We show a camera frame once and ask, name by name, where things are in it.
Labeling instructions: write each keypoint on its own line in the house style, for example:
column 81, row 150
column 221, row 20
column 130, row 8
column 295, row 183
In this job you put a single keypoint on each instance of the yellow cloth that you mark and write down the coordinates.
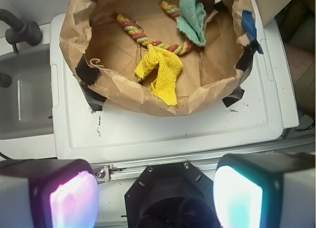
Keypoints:
column 169, row 66

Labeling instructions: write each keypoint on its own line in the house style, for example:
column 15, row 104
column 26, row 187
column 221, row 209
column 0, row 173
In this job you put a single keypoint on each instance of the teal green cloth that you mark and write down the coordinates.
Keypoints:
column 191, row 21

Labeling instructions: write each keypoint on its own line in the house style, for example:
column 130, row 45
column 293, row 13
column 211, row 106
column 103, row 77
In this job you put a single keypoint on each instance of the brown paper bag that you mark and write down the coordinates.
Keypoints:
column 103, row 41

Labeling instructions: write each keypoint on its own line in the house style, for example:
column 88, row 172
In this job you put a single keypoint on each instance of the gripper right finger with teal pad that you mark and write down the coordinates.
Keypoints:
column 266, row 190

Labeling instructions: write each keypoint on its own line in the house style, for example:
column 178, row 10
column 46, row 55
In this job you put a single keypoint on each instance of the black faucet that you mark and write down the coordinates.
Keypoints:
column 20, row 30

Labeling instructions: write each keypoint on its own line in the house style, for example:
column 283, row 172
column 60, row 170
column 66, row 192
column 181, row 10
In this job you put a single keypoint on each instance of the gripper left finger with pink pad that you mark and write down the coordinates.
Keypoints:
column 48, row 193

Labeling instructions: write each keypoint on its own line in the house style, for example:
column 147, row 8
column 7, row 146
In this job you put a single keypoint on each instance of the aluminium frame rail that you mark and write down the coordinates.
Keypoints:
column 205, row 161

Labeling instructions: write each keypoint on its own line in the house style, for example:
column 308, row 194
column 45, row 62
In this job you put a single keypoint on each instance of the black octagonal mount plate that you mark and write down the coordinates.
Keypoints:
column 176, row 195

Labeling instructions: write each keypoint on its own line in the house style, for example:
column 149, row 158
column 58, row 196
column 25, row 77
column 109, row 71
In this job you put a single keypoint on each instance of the white sink basin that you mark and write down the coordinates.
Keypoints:
column 26, row 125

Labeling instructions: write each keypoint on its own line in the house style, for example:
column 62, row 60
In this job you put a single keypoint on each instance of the white plastic bin lid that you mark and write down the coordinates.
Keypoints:
column 113, row 135

